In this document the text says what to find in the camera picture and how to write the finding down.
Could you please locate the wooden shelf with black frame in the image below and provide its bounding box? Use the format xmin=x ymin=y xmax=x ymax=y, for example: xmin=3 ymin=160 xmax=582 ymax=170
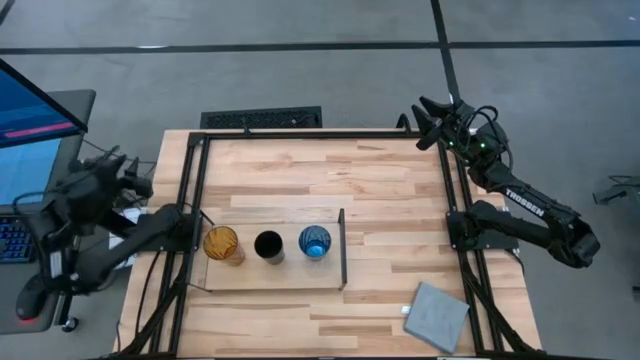
xmin=203 ymin=207 xmax=348 ymax=292

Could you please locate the grey computer desk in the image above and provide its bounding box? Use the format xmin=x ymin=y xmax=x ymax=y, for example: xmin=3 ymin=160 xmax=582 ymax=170
xmin=0 ymin=209 xmax=76 ymax=335

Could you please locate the blue faceted plastic cup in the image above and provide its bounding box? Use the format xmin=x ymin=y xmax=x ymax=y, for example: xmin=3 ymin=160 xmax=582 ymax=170
xmin=298 ymin=224 xmax=333 ymax=262

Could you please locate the black computer mouse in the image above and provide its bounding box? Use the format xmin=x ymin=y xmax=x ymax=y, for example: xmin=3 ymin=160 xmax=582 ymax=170
xmin=14 ymin=273 xmax=49 ymax=321

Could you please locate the black cup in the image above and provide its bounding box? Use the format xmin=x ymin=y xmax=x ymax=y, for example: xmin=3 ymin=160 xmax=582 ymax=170
xmin=253 ymin=229 xmax=286 ymax=266

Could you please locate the black aluminium table frame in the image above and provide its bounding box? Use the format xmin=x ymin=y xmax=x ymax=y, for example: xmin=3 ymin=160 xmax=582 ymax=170
xmin=117 ymin=128 xmax=546 ymax=360

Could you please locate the grey square pad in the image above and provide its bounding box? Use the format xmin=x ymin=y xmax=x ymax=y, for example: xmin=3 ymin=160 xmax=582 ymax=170
xmin=403 ymin=280 xmax=471 ymax=355

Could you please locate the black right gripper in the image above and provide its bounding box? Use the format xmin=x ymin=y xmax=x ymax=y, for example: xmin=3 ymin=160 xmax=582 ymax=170
xmin=410 ymin=95 xmax=477 ymax=152

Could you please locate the grey-bezel computer monitor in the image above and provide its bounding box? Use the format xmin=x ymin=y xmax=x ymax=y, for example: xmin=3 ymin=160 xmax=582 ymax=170
xmin=0 ymin=89 xmax=97 ymax=207

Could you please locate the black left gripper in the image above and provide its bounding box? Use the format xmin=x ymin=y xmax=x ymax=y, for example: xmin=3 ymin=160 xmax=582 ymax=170
xmin=94 ymin=154 xmax=154 ymax=202

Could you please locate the tilted computer monitor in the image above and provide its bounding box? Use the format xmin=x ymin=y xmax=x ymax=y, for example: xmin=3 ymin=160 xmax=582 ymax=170
xmin=0 ymin=58 xmax=90 ymax=150

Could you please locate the black floor cable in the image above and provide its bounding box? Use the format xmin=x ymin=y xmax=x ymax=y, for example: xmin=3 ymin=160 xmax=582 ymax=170
xmin=592 ymin=174 xmax=640 ymax=206

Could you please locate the tall orange faceted plastic cup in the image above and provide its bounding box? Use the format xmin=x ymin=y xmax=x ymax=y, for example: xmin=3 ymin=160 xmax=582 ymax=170
xmin=202 ymin=224 xmax=246 ymax=267

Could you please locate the black floor vent grate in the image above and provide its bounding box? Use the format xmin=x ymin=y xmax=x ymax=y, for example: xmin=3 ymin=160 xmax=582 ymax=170
xmin=200 ymin=105 xmax=324 ymax=130

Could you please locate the black backlit keyboard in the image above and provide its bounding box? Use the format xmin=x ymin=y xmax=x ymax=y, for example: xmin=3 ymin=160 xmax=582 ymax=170
xmin=0 ymin=215 xmax=36 ymax=265

